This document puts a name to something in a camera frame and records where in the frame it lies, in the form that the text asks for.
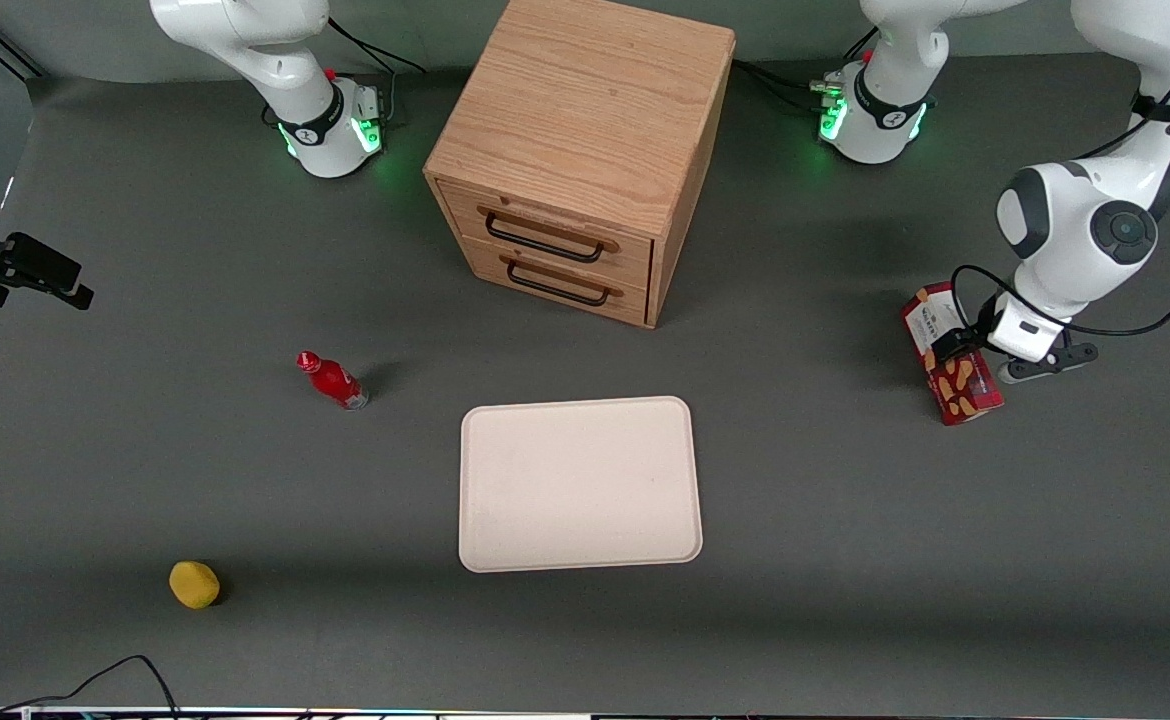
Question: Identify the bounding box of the red cookie box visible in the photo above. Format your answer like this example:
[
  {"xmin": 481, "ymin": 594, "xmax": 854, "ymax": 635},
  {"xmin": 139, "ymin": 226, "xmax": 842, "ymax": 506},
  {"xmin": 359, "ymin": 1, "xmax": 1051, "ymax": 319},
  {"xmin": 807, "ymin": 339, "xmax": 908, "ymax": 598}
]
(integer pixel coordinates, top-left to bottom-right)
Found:
[{"xmin": 900, "ymin": 282, "xmax": 1006, "ymax": 427}]

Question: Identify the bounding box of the beige rectangular tray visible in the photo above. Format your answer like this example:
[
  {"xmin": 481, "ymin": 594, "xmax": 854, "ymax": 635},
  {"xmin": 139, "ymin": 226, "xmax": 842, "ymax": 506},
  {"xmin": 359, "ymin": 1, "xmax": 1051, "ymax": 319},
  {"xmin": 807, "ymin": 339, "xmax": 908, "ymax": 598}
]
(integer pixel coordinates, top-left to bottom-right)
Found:
[{"xmin": 458, "ymin": 396, "xmax": 704, "ymax": 574}]

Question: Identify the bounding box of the wooden drawer front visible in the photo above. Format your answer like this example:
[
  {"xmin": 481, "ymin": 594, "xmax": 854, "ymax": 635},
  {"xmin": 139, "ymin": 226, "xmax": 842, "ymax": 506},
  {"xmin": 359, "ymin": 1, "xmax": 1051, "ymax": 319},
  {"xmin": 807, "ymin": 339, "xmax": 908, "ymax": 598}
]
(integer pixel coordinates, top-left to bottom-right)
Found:
[
  {"xmin": 460, "ymin": 238, "xmax": 653, "ymax": 329},
  {"xmin": 438, "ymin": 180, "xmax": 655, "ymax": 291}
]

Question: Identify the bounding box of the wooden two-drawer cabinet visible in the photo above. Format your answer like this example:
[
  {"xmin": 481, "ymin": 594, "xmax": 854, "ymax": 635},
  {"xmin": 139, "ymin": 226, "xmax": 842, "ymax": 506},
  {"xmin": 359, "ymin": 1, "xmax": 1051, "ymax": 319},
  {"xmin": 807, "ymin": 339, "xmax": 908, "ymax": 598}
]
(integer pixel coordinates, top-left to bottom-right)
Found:
[{"xmin": 423, "ymin": 0, "xmax": 737, "ymax": 330}]

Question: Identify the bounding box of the small red bottle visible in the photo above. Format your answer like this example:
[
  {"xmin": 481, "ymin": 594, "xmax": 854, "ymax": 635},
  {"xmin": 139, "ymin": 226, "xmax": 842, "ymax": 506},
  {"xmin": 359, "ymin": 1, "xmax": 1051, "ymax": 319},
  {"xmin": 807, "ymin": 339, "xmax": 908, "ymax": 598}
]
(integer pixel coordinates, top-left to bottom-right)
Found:
[{"xmin": 296, "ymin": 350, "xmax": 370, "ymax": 411}]

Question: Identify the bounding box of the yellow lemon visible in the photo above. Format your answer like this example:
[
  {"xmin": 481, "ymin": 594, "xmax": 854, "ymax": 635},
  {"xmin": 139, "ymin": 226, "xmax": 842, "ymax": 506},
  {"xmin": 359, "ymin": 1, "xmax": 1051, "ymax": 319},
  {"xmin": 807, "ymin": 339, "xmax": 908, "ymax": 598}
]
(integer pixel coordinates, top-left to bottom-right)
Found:
[{"xmin": 169, "ymin": 561, "xmax": 221, "ymax": 610}]

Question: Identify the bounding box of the black clamp stand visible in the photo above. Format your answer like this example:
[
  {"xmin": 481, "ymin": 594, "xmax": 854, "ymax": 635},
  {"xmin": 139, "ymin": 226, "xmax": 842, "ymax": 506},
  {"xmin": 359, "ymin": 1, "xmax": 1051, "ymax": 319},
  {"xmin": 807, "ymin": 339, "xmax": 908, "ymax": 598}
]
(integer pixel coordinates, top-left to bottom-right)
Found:
[{"xmin": 0, "ymin": 170, "xmax": 96, "ymax": 311}]

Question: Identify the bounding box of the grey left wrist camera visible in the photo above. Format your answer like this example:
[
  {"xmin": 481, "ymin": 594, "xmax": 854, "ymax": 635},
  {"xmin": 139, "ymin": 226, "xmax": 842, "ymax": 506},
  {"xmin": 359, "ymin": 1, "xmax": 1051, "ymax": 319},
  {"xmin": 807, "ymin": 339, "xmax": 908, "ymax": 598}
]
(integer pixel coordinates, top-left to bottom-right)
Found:
[{"xmin": 998, "ymin": 342, "xmax": 1099, "ymax": 385}]

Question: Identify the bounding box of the black left base cable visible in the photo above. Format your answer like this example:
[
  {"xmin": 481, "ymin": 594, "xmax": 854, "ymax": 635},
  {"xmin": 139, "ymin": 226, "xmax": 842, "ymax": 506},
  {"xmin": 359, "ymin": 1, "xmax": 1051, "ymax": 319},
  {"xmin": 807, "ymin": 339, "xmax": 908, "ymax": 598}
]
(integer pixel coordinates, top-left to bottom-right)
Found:
[{"xmin": 733, "ymin": 58, "xmax": 846, "ymax": 113}]

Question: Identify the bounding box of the black base cable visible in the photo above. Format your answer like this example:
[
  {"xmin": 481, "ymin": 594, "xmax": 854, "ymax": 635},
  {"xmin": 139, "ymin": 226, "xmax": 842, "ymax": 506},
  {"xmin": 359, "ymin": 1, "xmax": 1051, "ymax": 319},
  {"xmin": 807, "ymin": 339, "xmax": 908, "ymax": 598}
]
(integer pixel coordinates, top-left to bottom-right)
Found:
[
  {"xmin": 328, "ymin": 18, "xmax": 427, "ymax": 76},
  {"xmin": 733, "ymin": 58, "xmax": 846, "ymax": 113}
]

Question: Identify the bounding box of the black drawer handle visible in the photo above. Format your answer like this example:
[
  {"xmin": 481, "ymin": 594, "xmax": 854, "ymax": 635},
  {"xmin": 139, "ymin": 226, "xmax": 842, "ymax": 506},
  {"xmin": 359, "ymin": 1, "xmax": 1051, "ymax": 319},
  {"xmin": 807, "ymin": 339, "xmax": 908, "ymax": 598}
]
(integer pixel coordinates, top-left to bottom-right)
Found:
[
  {"xmin": 507, "ymin": 258, "xmax": 612, "ymax": 307},
  {"xmin": 485, "ymin": 212, "xmax": 608, "ymax": 265}
]

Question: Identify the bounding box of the black right base cable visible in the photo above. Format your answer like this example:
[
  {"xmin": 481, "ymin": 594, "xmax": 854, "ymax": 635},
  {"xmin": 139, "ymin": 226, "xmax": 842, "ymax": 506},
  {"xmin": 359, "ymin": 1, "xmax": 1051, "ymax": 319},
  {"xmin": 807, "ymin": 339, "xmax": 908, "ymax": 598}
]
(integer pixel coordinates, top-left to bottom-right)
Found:
[{"xmin": 328, "ymin": 18, "xmax": 427, "ymax": 76}]

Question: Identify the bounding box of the black loose table cable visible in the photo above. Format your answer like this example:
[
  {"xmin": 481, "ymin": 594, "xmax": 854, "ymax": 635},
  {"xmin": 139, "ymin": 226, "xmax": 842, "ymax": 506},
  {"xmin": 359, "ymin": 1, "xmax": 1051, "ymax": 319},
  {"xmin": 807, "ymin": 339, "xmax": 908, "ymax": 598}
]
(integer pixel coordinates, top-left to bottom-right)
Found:
[{"xmin": 0, "ymin": 655, "xmax": 182, "ymax": 718}]

